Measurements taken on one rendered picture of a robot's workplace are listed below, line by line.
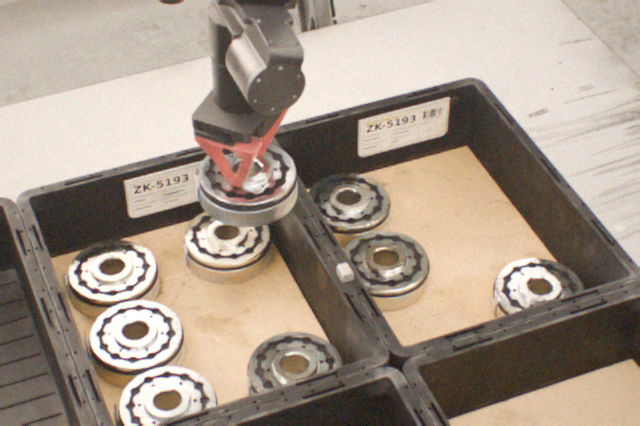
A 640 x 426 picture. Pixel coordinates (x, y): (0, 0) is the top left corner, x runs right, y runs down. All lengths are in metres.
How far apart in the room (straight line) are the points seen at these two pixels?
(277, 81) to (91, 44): 2.24
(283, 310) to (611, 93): 0.77
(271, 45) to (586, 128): 0.92
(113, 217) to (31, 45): 1.86
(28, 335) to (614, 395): 0.65
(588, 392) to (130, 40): 2.16
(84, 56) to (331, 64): 1.36
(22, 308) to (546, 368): 0.60
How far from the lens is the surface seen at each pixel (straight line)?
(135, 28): 3.48
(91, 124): 2.04
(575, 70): 2.16
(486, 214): 1.68
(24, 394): 1.50
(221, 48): 1.28
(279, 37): 1.22
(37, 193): 1.58
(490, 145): 1.72
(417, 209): 1.68
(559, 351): 1.46
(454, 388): 1.42
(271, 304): 1.56
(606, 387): 1.51
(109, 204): 1.61
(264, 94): 1.22
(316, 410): 1.35
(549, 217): 1.62
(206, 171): 1.41
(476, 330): 1.40
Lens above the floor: 1.95
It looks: 42 degrees down
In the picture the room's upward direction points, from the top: straight up
